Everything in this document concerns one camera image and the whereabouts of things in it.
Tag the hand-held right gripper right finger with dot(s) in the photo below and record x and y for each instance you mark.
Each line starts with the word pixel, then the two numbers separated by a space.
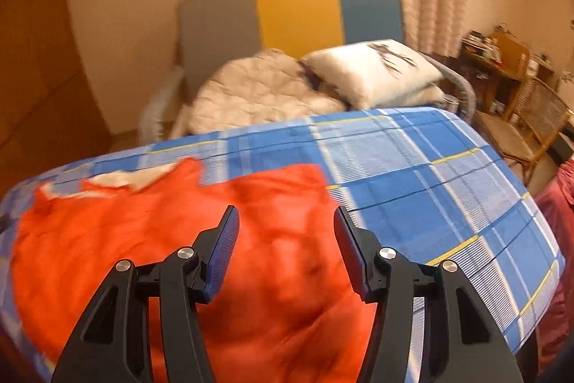
pixel 352 257

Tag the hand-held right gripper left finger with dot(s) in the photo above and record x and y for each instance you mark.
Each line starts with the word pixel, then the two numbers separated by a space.
pixel 219 257

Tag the orange puffer jacket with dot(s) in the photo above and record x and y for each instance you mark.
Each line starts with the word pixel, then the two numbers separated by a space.
pixel 278 275

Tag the blue plaid bed sheet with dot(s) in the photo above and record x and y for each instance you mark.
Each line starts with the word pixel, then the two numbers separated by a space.
pixel 426 185

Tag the white quilted blanket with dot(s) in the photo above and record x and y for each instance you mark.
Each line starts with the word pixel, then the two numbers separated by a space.
pixel 255 96

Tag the white pillow with deer print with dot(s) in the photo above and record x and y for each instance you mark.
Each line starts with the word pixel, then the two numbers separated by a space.
pixel 372 69

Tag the pink ruffled blanket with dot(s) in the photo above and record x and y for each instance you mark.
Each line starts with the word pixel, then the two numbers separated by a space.
pixel 556 253

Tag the rattan chair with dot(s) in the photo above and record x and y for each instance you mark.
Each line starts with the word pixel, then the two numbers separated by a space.
pixel 533 122

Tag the wooden desk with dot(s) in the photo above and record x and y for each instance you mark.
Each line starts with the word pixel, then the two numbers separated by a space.
pixel 493 73

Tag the grey yellow blue headboard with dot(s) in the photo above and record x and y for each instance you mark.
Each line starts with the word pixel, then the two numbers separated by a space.
pixel 296 19

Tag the wooden wardrobe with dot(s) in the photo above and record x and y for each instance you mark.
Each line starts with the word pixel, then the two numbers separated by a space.
pixel 40 73

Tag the brown bag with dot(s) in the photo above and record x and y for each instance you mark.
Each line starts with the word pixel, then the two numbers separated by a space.
pixel 509 51

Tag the grey padded bed rail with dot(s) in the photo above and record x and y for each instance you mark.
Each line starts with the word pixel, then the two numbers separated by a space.
pixel 457 91
pixel 159 105

